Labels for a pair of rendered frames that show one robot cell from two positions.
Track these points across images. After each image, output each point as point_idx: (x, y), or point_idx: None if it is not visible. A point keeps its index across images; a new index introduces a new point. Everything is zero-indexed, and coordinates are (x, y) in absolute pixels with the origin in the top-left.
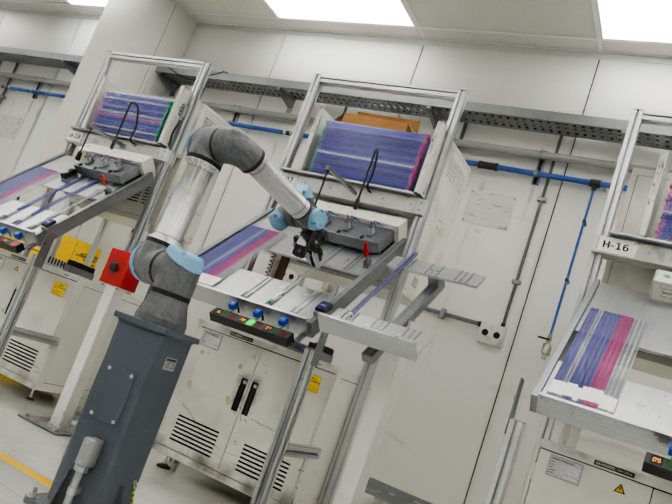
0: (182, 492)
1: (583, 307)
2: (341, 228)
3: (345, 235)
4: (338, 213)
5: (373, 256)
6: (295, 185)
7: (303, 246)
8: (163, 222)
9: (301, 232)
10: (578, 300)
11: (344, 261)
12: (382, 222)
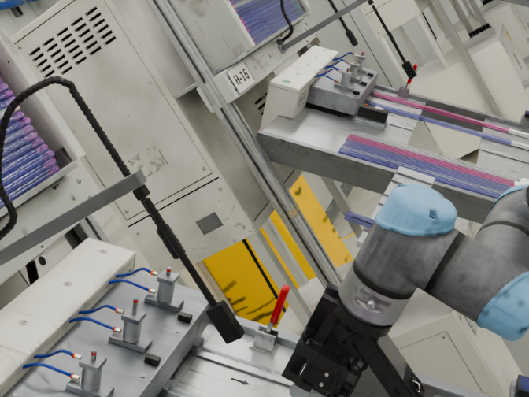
0: None
1: (342, 154)
2: (124, 356)
3: (174, 348)
4: (35, 350)
5: (208, 337)
6: (419, 204)
7: (407, 367)
8: None
9: (380, 346)
10: (270, 171)
11: (249, 387)
12: (111, 272)
